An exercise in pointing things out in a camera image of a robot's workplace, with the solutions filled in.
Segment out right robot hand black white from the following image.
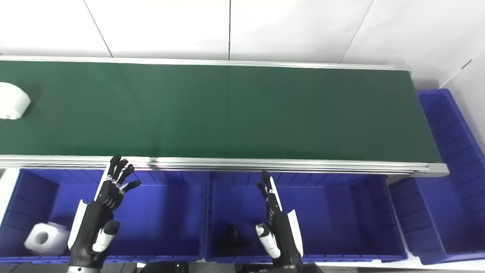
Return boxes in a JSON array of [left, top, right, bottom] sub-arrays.
[[255, 170, 304, 267]]

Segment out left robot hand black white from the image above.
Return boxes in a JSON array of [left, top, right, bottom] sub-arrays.
[[67, 155, 142, 269]]

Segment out blue plastic bin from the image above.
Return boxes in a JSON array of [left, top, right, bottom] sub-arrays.
[[205, 171, 408, 264], [388, 89, 485, 265], [0, 168, 208, 264]]

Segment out white plastic part with hole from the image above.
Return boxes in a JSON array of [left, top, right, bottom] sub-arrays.
[[24, 222, 71, 256], [0, 82, 31, 120]]

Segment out green conveyor belt aluminium frame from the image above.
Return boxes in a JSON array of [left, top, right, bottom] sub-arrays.
[[0, 55, 450, 178]]

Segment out black plastic tee part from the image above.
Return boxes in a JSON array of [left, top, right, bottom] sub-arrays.
[[214, 224, 252, 248]]

